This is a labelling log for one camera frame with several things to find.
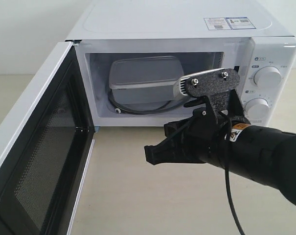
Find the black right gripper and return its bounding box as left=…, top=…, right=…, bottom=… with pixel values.
left=144, top=108, right=234, bottom=169

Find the white microwave oven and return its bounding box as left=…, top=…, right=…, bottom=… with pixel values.
left=67, top=0, right=296, bottom=128

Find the white lower timer knob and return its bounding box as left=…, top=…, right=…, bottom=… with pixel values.
left=245, top=98, right=270, bottom=119

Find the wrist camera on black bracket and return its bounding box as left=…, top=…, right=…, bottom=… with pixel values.
left=173, top=68, right=244, bottom=117

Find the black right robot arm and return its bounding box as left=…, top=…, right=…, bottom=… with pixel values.
left=144, top=108, right=296, bottom=205

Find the white upper power knob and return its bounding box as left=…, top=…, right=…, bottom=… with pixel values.
left=253, top=66, right=282, bottom=89

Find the blue white label sticker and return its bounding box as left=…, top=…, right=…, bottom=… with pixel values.
left=204, top=17, right=256, bottom=31

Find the white microwave door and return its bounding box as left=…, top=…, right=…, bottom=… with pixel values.
left=0, top=42, right=94, bottom=235

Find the white plastic lidded container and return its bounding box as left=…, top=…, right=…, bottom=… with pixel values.
left=109, top=56, right=184, bottom=104

